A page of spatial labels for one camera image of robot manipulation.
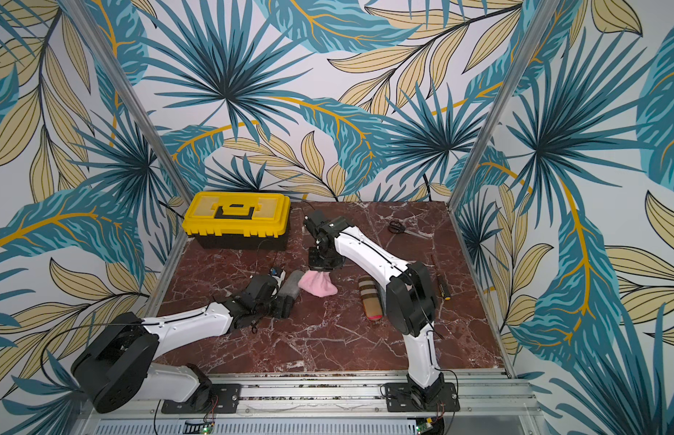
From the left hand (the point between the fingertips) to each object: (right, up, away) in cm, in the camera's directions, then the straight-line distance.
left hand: (283, 302), depth 89 cm
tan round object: (+29, +1, +1) cm, 29 cm away
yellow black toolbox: (-18, +27, +4) cm, 33 cm away
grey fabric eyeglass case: (+2, +5, 0) cm, 6 cm away
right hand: (+11, +12, -1) cm, 16 cm away
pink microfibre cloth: (+12, +7, -5) cm, 15 cm away
